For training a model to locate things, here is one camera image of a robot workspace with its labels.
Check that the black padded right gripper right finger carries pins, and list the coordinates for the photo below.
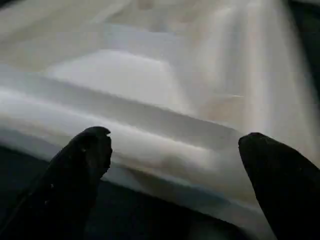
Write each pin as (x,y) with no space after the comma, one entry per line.
(285,190)

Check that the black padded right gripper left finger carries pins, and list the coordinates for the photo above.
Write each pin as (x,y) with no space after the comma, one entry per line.
(65,190)

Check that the white plastic table top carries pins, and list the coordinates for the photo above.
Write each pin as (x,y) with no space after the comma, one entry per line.
(150,90)

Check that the black work mat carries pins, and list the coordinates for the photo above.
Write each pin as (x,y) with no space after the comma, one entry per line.
(125,215)

